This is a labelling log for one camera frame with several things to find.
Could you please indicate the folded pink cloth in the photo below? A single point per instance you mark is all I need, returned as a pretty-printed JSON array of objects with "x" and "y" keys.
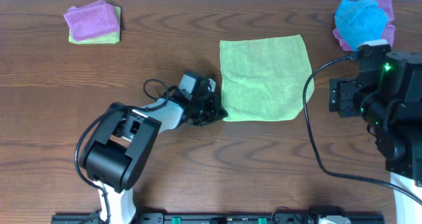
[{"x": 91, "y": 21}]

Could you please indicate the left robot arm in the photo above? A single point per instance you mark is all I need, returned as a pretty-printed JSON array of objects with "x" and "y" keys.
[{"x": 112, "y": 152}]

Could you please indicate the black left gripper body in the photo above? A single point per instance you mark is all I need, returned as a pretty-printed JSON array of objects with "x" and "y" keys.
[{"x": 212, "y": 109}]

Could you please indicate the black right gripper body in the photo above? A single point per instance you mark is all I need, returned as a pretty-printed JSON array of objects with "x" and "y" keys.
[{"x": 341, "y": 96}]

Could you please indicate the light green cloth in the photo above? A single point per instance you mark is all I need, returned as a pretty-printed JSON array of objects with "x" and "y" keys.
[{"x": 266, "y": 79}]

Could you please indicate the crumpled pink cloth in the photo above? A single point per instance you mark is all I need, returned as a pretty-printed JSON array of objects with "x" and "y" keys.
[{"x": 389, "y": 19}]

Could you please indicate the crumpled blue cloth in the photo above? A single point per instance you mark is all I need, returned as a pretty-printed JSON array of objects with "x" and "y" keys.
[{"x": 359, "y": 23}]

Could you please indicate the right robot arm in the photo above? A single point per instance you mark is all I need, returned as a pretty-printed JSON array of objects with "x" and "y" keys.
[{"x": 387, "y": 95}]

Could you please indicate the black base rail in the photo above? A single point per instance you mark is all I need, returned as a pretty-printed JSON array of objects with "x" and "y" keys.
[{"x": 159, "y": 218}]

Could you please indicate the folded green cloth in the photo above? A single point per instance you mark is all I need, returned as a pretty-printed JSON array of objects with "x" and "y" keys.
[{"x": 110, "y": 38}]

